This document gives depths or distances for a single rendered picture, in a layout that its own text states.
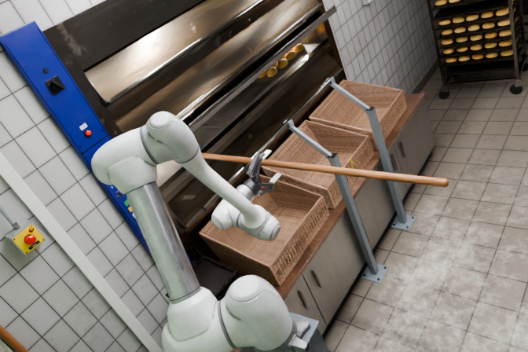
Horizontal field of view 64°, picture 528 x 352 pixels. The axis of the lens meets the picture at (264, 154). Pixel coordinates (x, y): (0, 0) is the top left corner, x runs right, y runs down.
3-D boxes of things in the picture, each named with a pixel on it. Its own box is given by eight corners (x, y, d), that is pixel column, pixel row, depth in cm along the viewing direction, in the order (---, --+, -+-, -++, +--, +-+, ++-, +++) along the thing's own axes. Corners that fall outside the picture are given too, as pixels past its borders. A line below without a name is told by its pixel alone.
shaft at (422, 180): (450, 184, 146) (449, 177, 145) (447, 189, 145) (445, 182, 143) (166, 152, 263) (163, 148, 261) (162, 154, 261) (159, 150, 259)
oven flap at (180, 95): (136, 152, 208) (109, 119, 204) (319, 7, 309) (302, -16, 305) (139, 150, 204) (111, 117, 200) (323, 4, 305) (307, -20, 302)
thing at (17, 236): (19, 253, 172) (3, 235, 168) (41, 236, 178) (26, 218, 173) (26, 257, 167) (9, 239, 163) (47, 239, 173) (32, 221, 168)
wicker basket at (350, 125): (318, 148, 316) (306, 117, 303) (351, 108, 349) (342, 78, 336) (379, 151, 284) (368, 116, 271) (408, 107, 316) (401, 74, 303)
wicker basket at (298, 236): (217, 267, 249) (196, 233, 236) (269, 203, 281) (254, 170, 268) (280, 288, 216) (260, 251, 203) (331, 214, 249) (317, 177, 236)
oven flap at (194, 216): (184, 228, 232) (161, 200, 228) (338, 71, 334) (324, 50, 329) (187, 228, 228) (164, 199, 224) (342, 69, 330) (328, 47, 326)
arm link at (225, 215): (231, 203, 190) (254, 215, 184) (209, 227, 182) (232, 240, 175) (228, 187, 183) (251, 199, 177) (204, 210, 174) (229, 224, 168)
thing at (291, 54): (217, 82, 341) (214, 76, 339) (252, 55, 368) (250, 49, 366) (273, 77, 300) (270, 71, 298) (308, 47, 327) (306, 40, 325)
